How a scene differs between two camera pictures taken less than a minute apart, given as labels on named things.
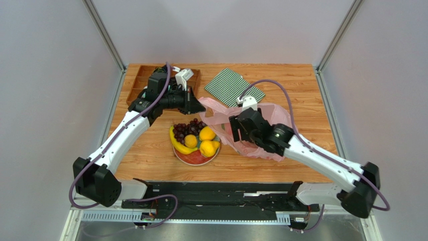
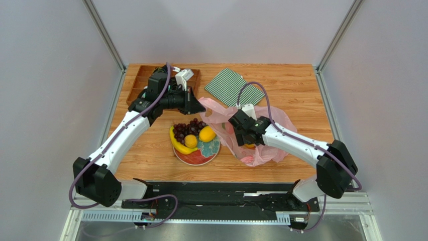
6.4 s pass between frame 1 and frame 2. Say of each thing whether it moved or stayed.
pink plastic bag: moved
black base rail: stayed
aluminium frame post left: stayed
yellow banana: stayed
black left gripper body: stayed
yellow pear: moved
